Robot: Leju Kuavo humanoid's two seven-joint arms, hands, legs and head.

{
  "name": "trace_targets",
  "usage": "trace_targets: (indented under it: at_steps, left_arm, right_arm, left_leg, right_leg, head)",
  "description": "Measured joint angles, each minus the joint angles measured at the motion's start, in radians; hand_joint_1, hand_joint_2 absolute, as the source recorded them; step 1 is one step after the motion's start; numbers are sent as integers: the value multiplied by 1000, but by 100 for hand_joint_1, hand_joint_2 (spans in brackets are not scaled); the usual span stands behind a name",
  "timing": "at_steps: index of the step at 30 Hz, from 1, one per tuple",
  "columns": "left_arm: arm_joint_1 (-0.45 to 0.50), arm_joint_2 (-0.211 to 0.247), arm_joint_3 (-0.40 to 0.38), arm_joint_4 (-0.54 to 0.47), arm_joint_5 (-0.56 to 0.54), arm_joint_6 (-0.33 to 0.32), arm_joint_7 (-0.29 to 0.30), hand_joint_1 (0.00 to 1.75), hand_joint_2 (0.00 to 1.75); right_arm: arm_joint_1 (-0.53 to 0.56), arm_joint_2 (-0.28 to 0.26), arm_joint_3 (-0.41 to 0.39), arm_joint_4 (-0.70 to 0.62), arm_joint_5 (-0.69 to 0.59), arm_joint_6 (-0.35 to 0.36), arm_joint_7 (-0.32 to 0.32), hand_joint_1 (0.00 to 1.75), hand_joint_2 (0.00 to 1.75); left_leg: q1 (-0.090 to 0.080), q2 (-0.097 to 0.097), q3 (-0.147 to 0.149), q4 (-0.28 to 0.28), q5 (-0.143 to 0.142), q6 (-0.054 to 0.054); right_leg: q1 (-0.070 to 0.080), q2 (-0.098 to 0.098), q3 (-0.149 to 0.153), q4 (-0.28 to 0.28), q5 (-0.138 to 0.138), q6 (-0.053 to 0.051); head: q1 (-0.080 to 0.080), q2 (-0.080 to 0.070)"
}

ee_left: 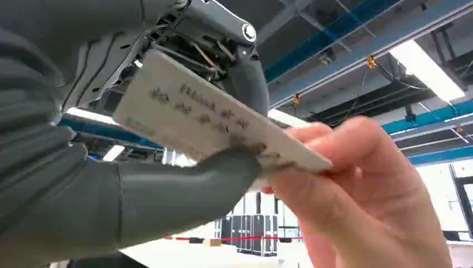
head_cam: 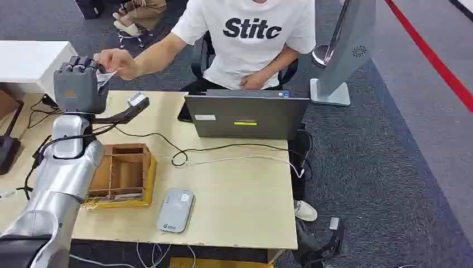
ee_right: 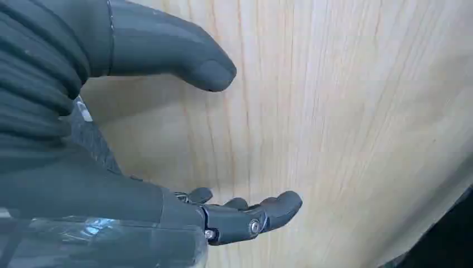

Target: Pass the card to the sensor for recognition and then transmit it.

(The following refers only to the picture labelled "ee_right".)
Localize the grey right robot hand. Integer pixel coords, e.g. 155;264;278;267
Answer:
0;0;303;268

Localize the ribbed grey right arm sleeve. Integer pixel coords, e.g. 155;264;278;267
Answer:
0;0;91;175

